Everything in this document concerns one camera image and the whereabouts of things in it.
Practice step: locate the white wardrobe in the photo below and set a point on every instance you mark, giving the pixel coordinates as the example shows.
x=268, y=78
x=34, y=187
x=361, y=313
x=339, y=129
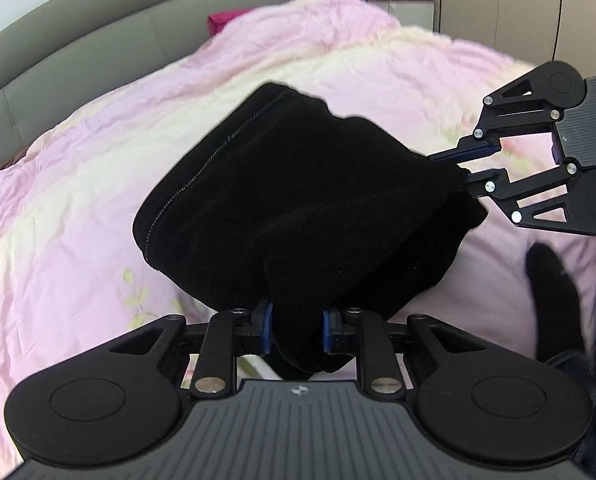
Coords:
x=503, y=0

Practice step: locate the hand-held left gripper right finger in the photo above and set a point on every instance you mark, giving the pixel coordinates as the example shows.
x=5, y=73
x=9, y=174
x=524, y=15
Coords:
x=328, y=331

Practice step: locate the grey padded bed headboard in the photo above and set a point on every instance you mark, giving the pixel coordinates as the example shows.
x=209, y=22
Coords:
x=102, y=30

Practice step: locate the pink floral duvet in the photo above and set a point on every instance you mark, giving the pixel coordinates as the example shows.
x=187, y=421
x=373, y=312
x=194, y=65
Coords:
x=77, y=210

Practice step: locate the black pants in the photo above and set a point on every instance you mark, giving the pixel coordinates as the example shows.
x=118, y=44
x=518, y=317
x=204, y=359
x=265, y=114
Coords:
x=303, y=200

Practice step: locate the white bedside cabinet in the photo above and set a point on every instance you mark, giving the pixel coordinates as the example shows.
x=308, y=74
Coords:
x=408, y=7

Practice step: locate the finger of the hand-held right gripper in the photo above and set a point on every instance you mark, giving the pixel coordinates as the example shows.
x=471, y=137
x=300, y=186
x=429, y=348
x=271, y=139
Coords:
x=480, y=182
x=473, y=152

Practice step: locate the magenta pillow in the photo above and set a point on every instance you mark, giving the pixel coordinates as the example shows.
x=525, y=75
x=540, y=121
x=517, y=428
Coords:
x=225, y=20

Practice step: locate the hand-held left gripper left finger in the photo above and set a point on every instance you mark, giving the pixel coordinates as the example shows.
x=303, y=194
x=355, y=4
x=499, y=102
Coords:
x=265, y=331

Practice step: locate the person's foot in black sock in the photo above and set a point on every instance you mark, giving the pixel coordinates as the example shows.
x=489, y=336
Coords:
x=553, y=300

